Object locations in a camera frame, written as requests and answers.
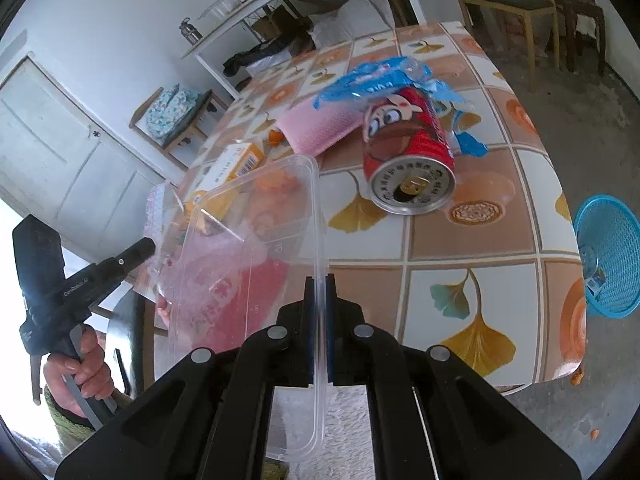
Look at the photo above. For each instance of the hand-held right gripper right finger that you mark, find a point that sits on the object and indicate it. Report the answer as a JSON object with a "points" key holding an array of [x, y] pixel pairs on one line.
{"points": [[330, 320]]}

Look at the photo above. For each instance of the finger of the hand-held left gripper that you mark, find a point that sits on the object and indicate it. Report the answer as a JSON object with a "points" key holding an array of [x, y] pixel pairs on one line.
{"points": [[132, 255]]}

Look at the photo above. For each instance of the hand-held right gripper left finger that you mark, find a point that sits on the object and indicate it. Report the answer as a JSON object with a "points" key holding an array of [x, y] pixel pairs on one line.
{"points": [[311, 320]]}

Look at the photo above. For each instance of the clear plastic bag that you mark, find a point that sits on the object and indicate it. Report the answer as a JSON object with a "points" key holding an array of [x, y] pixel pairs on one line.
{"points": [[155, 210]]}

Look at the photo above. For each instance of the red snack packet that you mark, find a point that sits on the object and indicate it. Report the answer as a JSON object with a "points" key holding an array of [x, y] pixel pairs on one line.
{"points": [[162, 310]]}

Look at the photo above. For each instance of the clear plastic food container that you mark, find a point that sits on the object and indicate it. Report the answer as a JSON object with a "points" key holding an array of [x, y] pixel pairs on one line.
{"points": [[280, 220]]}

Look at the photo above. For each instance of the red drink can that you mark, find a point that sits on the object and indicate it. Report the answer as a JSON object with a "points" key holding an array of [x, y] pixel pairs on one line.
{"points": [[405, 145]]}

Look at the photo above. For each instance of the blue plastic basket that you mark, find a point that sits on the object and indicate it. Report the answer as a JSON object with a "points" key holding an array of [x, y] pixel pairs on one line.
{"points": [[620, 240]]}

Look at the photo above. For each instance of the person's left forearm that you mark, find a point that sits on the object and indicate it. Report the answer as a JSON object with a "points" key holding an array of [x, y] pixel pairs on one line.
{"points": [[62, 420]]}

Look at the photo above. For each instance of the person's left hand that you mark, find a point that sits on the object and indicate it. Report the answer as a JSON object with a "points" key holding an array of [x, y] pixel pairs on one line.
{"points": [[95, 370]]}

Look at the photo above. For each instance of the white fluffy blanket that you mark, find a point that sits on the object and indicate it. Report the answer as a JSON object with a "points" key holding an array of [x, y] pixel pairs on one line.
{"points": [[345, 435]]}

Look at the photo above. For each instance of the white door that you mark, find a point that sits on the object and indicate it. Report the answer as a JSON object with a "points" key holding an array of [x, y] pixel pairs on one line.
{"points": [[75, 150]]}

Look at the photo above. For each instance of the wooden chair with floral cloth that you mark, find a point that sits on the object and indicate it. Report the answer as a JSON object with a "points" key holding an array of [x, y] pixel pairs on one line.
{"points": [[190, 135]]}

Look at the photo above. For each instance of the orange cardboard box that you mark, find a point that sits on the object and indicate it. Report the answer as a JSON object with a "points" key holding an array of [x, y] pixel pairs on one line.
{"points": [[235, 160]]}

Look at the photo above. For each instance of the floral cloth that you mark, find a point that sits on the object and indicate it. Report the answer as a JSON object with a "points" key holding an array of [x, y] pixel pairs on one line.
{"points": [[172, 110]]}

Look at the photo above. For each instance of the pink cloth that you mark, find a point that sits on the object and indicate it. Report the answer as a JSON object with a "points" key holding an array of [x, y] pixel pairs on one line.
{"points": [[315, 127]]}

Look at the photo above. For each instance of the steel kettle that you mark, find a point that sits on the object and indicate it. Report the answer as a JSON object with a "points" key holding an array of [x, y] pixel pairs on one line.
{"points": [[191, 31]]}

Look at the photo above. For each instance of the dark cloth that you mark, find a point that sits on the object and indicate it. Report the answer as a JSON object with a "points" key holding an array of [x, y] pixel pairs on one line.
{"points": [[260, 60]]}

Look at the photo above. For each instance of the blue plastic wrapper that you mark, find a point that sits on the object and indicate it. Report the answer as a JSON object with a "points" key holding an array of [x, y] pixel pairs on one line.
{"points": [[375, 75]]}

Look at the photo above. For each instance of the white side table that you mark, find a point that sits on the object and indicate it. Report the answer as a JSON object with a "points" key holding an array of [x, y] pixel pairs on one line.
{"points": [[235, 15]]}

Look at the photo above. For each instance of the glass bowl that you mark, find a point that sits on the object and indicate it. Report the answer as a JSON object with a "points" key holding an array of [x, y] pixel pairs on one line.
{"points": [[222, 5]]}

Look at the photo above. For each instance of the white pillow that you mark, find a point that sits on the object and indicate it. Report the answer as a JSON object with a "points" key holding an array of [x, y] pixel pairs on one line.
{"points": [[350, 20]]}

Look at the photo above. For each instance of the wooden chair black seat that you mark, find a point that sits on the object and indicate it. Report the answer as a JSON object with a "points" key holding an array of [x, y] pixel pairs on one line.
{"points": [[505, 0]]}

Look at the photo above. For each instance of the dark wooden stool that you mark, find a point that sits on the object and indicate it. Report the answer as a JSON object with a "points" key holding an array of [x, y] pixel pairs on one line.
{"points": [[580, 2]]}

